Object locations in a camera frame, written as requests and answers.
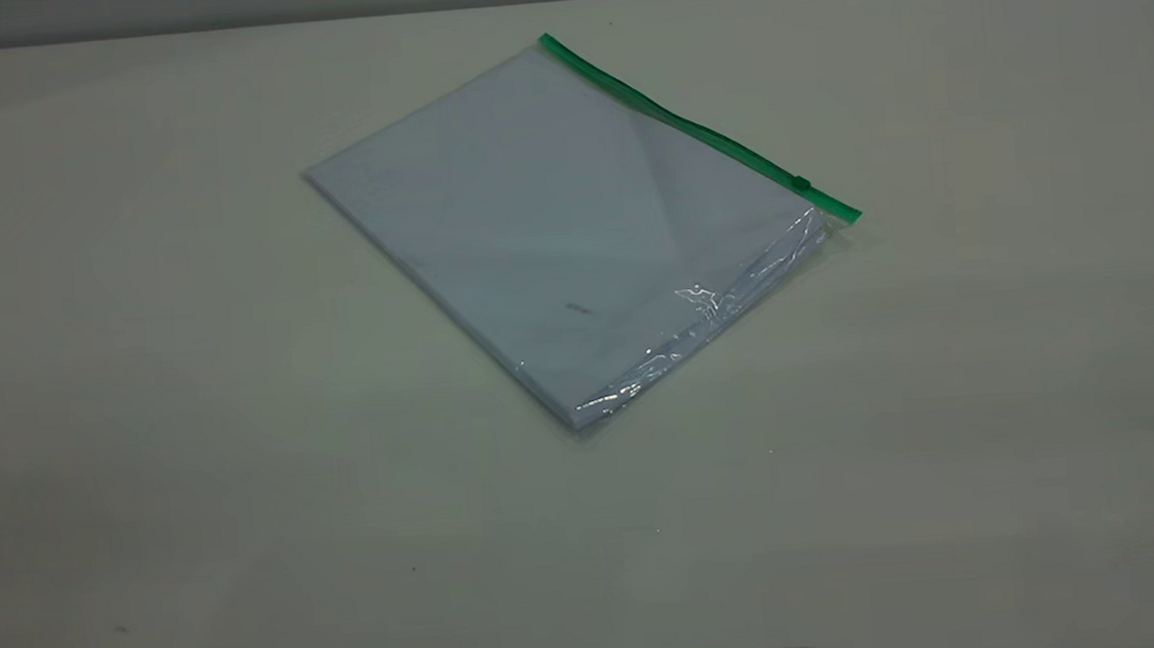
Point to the clear zipper bag green strip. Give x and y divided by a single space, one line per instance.
623 101

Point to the green zipper slider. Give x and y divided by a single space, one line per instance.
801 183

